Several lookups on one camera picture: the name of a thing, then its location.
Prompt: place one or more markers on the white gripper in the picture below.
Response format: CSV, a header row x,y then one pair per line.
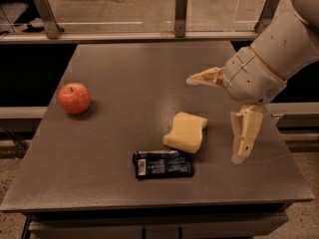
x,y
253,78

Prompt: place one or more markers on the yellow sponge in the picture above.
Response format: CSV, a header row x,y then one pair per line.
x,y
186,133

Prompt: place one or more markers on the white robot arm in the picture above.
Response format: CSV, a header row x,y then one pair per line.
x,y
291,42

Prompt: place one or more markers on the dark blue rxbar wrapper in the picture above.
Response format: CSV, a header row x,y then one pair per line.
x,y
162,164

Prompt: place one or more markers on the red apple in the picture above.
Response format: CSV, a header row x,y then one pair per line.
x,y
74,98

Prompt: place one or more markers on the clear acrylic barrier panel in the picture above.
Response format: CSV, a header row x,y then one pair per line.
x,y
157,16

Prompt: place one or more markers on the grey under-table cabinet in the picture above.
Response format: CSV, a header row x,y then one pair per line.
x,y
215,226

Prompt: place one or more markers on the metal barrier rail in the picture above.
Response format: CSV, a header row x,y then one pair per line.
x,y
92,38

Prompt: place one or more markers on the right metal bracket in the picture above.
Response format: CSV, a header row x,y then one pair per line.
x,y
266,16

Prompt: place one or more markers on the metal bracket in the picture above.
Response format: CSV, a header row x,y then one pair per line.
x,y
266,16
50,25
180,12

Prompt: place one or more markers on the middle metal bracket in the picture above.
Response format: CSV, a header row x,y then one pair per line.
x,y
180,12

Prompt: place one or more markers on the left metal bracket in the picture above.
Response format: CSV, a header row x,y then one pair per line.
x,y
50,25

